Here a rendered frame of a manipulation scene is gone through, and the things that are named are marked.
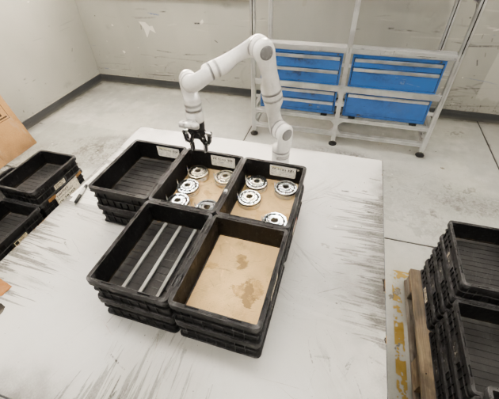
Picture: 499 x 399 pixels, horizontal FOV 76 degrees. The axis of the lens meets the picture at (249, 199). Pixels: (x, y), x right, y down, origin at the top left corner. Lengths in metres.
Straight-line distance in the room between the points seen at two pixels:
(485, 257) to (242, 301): 1.32
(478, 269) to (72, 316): 1.82
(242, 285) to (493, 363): 1.14
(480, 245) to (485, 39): 2.47
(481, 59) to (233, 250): 3.42
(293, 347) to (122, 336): 0.60
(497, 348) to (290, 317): 0.98
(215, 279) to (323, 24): 3.17
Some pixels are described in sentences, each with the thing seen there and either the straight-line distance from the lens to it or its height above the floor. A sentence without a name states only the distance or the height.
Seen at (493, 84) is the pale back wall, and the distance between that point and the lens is 4.27.
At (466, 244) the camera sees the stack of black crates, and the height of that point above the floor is 0.49.
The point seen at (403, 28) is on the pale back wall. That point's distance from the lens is 3.89.
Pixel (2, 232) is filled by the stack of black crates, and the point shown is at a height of 0.38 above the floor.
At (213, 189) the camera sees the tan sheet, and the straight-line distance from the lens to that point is 1.52.
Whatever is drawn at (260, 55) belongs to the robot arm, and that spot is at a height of 1.39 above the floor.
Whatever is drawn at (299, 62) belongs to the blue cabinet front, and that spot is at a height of 0.77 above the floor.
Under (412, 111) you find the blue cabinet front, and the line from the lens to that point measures 3.27.
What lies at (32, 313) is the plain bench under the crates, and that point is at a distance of 1.52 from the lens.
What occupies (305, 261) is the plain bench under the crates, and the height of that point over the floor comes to 0.70.
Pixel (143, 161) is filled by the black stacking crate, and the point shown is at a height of 0.83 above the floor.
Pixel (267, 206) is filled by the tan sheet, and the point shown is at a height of 0.83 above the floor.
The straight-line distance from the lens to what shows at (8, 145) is 3.97.
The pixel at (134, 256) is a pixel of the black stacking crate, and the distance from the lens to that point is 1.33.
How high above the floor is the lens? 1.82
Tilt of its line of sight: 43 degrees down
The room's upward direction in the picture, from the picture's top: 2 degrees counter-clockwise
